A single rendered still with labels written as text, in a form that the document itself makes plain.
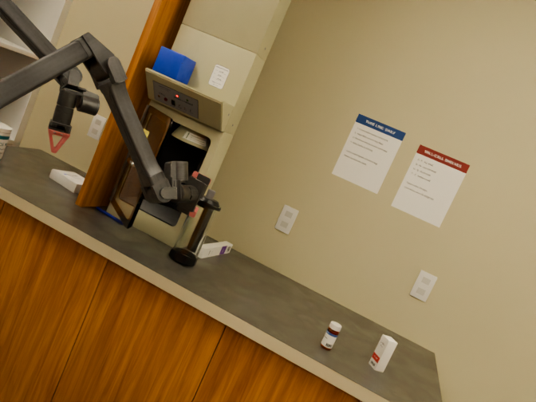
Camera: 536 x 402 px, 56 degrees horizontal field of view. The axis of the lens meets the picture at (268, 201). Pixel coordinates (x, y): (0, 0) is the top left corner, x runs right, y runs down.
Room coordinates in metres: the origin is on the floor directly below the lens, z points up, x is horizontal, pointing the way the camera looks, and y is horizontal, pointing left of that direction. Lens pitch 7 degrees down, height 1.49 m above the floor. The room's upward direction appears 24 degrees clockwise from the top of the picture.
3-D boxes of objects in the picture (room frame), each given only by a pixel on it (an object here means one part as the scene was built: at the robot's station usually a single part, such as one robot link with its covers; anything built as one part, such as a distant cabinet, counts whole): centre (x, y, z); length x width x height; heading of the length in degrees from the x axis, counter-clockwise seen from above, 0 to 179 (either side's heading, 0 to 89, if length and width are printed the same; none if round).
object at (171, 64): (1.85, 0.50, 1.55); 0.10 x 0.10 x 0.09; 76
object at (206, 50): (2.00, 0.37, 1.32); 0.32 x 0.25 x 0.77; 76
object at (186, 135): (1.97, 0.36, 1.34); 0.18 x 0.18 x 0.05
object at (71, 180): (2.07, 0.77, 0.96); 0.16 x 0.12 x 0.04; 64
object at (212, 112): (1.82, 0.42, 1.46); 0.32 x 0.11 x 0.10; 76
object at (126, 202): (1.78, 0.47, 1.19); 0.30 x 0.01 x 0.40; 32
